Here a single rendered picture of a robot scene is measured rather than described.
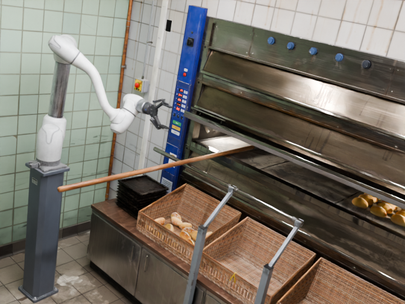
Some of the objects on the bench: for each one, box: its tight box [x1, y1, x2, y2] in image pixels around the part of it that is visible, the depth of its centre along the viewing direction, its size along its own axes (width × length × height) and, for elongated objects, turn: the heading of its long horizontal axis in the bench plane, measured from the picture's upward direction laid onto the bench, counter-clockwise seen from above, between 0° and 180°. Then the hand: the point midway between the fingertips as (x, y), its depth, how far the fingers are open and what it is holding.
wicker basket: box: [198, 217, 316, 304], centre depth 289 cm, size 49×56×28 cm
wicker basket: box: [136, 183, 242, 266], centre depth 325 cm, size 49×56×28 cm
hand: (168, 117), depth 283 cm, fingers open, 13 cm apart
